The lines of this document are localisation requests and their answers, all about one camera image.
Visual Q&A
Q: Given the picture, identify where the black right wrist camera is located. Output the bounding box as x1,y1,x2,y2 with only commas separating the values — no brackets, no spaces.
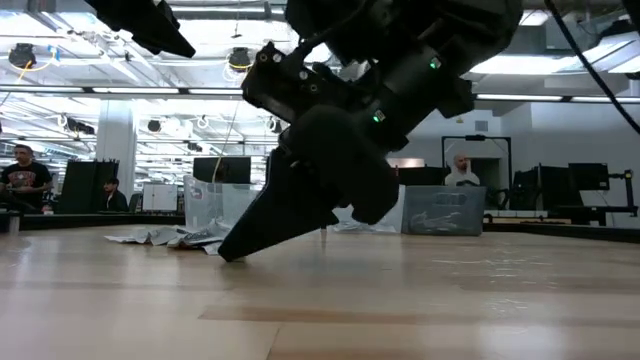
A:
241,41,381,126

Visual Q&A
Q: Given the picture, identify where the white packet dark print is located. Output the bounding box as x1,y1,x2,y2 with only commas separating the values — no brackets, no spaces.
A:
147,225,189,246
332,219,371,234
167,222,234,256

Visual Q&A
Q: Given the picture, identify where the dark grey plastic bin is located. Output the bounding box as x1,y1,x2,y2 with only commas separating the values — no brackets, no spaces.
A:
401,185,487,237

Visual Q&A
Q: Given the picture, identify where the small clear plastic bin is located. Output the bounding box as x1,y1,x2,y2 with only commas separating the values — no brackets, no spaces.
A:
329,184,407,235

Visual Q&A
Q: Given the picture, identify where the black monitor row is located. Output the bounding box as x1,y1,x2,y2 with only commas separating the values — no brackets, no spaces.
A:
510,162,639,226

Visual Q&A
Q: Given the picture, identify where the white pillar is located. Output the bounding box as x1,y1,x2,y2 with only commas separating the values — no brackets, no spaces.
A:
95,113,140,201

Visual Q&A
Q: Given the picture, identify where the large clear plastic bin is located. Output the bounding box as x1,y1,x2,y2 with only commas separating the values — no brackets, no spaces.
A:
182,174,266,232

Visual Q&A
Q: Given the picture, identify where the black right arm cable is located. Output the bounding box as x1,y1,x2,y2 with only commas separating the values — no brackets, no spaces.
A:
543,0,640,137

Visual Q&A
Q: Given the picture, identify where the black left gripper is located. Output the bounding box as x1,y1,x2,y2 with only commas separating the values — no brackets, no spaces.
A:
83,0,197,59

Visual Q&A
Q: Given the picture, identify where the black partition panel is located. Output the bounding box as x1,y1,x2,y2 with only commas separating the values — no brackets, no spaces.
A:
60,159,120,215

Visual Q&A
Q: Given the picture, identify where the bright ceiling light panel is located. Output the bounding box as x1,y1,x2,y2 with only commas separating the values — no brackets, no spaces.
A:
469,53,576,77

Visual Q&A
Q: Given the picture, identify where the long white bandage wrapper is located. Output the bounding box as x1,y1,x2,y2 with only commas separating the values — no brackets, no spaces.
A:
412,210,466,232

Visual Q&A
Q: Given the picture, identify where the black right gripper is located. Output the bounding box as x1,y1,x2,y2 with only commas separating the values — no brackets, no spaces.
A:
216,44,474,263

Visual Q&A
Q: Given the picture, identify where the long ceiling light bar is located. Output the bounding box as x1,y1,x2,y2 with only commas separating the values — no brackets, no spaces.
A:
0,85,640,104

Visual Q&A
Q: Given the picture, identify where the white board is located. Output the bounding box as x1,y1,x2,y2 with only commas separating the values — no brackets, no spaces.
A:
141,183,179,213

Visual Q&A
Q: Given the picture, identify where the person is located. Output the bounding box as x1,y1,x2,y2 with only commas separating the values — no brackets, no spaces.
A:
0,143,54,214
101,177,130,213
443,153,482,188

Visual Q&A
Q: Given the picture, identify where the wide black monitor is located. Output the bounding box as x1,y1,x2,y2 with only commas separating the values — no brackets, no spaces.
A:
397,166,451,187

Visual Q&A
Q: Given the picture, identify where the hanging black cord reel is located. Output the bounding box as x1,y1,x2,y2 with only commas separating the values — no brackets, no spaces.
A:
228,46,254,74
7,42,39,70

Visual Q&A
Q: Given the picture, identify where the black gantry frame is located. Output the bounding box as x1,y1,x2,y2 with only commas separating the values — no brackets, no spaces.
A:
440,133,513,211

